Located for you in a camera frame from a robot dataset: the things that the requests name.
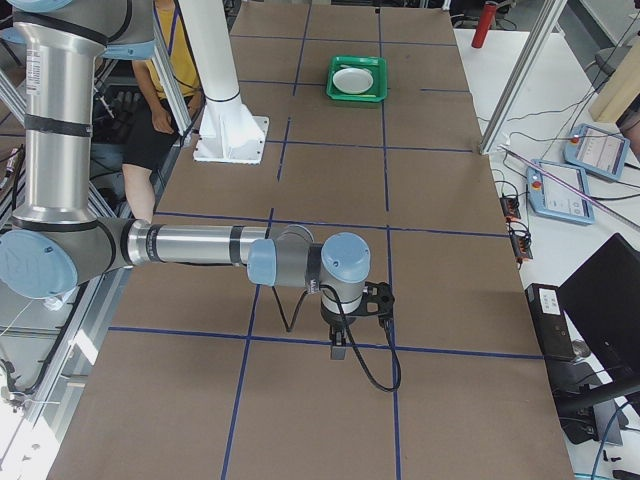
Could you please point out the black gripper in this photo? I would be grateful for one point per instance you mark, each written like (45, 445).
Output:
(336, 320)

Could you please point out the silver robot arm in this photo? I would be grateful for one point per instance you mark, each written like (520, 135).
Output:
(56, 243)

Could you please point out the black box with label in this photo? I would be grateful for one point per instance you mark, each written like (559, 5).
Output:
(549, 322)

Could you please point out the orange black circuit board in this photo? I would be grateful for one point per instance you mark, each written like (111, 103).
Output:
(510, 208)

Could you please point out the near blue teach pendant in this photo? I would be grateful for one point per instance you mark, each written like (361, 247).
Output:
(550, 200)

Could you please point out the blue teach pendant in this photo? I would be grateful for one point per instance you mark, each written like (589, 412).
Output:
(550, 200)
(597, 151)

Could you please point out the white round plate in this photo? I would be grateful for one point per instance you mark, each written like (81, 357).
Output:
(353, 81)

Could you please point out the green plastic tray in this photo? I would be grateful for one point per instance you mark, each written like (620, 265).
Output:
(379, 87)

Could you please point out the black laptop screen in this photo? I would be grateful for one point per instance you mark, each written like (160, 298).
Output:
(601, 299)

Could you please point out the person in yellow shirt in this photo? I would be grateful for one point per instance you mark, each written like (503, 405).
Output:
(155, 130)

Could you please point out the long metal ruler rod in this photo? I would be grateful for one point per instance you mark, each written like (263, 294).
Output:
(597, 204)

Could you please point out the far blue teach pendant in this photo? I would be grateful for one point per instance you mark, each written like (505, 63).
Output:
(597, 151)

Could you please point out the red cylinder bottle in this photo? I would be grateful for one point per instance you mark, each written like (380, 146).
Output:
(484, 24)

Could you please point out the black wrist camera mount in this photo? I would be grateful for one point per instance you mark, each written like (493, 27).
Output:
(378, 300)

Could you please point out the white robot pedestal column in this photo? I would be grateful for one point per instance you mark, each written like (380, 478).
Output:
(228, 132)

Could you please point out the aluminium frame post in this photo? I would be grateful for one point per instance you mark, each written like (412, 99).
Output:
(536, 40)

